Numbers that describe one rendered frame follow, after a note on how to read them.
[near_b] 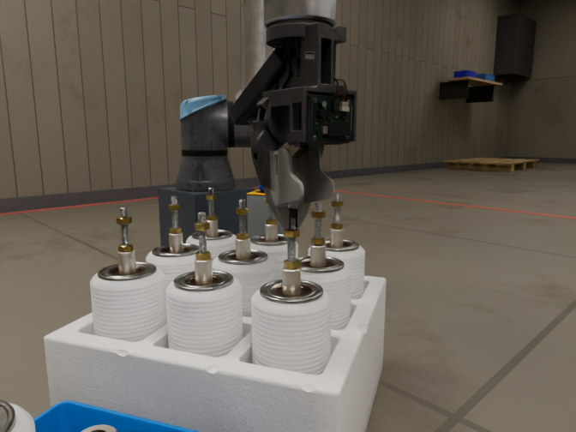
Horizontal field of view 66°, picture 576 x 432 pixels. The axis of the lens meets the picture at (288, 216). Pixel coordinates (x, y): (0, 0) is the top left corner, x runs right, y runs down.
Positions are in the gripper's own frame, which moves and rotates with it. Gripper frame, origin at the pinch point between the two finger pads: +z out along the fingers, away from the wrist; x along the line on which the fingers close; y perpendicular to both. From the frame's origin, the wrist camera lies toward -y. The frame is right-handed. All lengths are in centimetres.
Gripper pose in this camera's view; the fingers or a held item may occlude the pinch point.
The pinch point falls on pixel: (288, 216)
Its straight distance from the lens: 51.3
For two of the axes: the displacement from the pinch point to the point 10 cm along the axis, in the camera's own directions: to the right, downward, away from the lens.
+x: 8.0, -1.1, 5.9
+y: 6.0, 1.5, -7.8
